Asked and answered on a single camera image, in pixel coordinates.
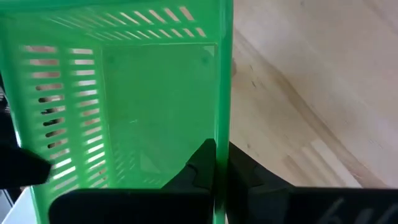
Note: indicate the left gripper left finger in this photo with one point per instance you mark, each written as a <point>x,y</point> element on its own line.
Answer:
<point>140,205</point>

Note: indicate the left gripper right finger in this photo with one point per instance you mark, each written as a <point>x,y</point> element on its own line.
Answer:
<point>295,205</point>

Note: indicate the green plastic basket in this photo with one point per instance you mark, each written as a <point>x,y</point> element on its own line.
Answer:
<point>155,93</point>

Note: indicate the white plastic basket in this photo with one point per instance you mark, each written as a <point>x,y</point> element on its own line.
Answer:
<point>17,213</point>

